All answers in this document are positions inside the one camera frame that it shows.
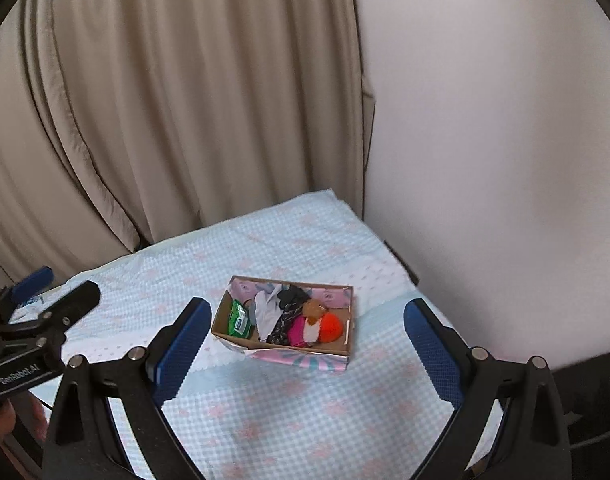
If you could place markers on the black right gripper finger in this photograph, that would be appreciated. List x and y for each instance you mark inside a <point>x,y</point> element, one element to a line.
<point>52,324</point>

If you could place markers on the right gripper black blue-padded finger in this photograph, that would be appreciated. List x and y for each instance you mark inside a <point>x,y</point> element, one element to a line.
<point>507,420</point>
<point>83,441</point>

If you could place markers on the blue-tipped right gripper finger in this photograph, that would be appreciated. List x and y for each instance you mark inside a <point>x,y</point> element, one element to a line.
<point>28,287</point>

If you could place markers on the green snack packet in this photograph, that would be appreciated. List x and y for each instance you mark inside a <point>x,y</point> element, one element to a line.
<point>239,321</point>

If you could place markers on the white grey sock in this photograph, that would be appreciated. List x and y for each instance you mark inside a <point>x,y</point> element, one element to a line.
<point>267,311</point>

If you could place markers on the dark patterned fabric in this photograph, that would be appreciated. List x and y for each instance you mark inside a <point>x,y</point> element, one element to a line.
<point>279,333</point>

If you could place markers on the orange fuzzy pompom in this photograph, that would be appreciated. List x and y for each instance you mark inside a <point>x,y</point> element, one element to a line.
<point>331,328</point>

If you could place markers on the magenta fuzzy pompom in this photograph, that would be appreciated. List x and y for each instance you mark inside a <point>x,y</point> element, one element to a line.
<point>296,333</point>

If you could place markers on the pink striped cardboard box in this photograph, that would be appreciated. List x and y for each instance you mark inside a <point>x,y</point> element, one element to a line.
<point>333,357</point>

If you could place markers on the brown plush toy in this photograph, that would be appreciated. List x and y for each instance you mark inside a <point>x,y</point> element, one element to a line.
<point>313,312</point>

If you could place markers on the black fabric piece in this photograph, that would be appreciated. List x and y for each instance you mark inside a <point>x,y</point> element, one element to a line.
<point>292,298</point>

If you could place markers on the person's left hand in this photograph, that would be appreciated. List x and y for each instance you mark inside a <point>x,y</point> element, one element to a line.
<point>39,419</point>

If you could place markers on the beige curtain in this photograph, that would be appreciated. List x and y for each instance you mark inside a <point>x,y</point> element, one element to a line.
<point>127,122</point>

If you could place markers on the light blue checkered blanket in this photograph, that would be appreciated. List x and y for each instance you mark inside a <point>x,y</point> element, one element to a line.
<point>312,375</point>

